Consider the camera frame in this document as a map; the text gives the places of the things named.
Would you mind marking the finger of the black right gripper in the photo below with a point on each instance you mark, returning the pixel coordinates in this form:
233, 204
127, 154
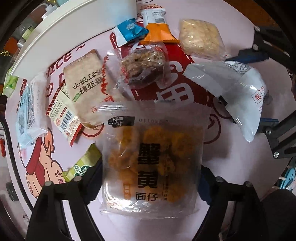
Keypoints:
268, 42
273, 130

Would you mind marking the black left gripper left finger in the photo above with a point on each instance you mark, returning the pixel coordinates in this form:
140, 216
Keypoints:
48, 220

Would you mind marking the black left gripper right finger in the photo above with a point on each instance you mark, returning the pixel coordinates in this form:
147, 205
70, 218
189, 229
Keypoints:
235, 211

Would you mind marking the grey white snack bag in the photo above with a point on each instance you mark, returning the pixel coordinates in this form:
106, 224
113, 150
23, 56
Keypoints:
239, 85

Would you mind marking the egg yolk snack clear bag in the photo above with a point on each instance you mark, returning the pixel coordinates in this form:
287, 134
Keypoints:
152, 157

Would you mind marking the soda cracker pack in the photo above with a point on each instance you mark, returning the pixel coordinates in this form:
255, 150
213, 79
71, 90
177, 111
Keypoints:
89, 84

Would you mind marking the green snack packet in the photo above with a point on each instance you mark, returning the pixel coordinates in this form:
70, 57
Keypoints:
89, 159

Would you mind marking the rice cracker clear packet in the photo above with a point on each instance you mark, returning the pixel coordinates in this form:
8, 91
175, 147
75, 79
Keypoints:
201, 39

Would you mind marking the red white barcode snack packet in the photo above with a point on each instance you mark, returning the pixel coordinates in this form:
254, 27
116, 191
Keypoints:
62, 114

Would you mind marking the light blue white snack packet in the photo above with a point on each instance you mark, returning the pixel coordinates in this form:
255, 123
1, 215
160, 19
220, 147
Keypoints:
31, 120

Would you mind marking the orange white snack packet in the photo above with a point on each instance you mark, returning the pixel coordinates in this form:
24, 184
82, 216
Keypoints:
154, 21

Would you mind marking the pink cartoon tablecloth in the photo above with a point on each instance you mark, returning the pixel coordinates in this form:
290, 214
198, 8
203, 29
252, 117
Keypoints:
229, 155

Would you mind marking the nut date clear packet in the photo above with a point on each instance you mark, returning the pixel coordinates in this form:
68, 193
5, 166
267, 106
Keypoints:
132, 68

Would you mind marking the green tissue pack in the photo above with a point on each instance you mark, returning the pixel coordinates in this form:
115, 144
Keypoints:
10, 82

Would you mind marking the blue white candy packet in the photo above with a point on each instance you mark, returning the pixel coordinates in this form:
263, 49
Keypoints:
129, 31

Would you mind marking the white plastic storage tray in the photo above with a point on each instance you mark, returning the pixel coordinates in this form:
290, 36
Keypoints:
65, 28

